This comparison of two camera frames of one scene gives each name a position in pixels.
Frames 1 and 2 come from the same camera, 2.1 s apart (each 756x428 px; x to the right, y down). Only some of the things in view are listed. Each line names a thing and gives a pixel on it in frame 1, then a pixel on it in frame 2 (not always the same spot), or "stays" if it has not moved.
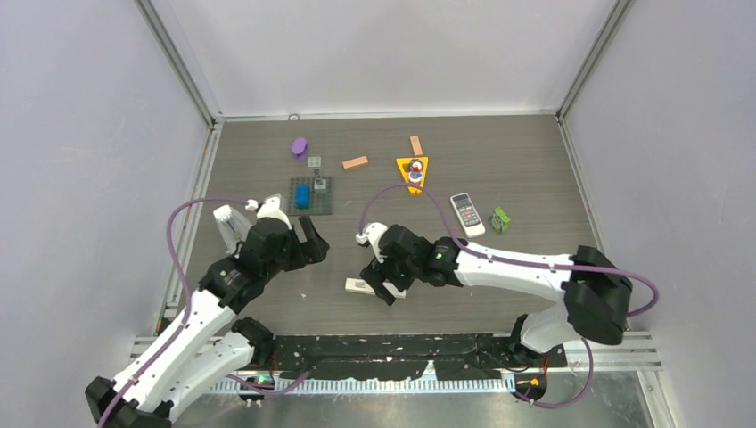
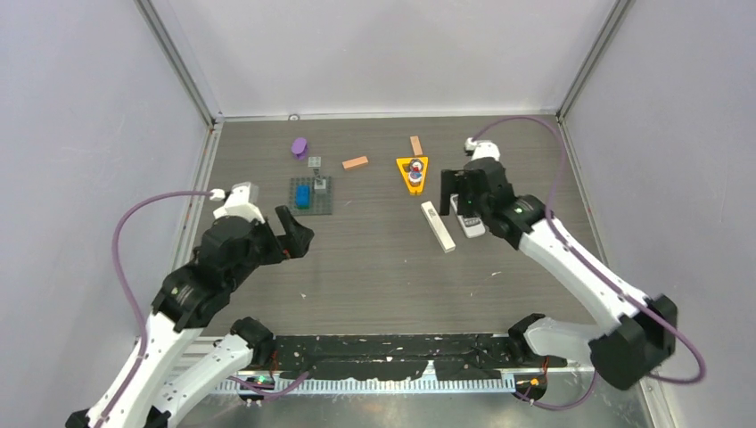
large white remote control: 469,218 stays
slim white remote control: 359,285 to 437,226
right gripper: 375,280 to 448,177
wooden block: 355,162 stays
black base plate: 349,358 stays
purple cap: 299,148 stays
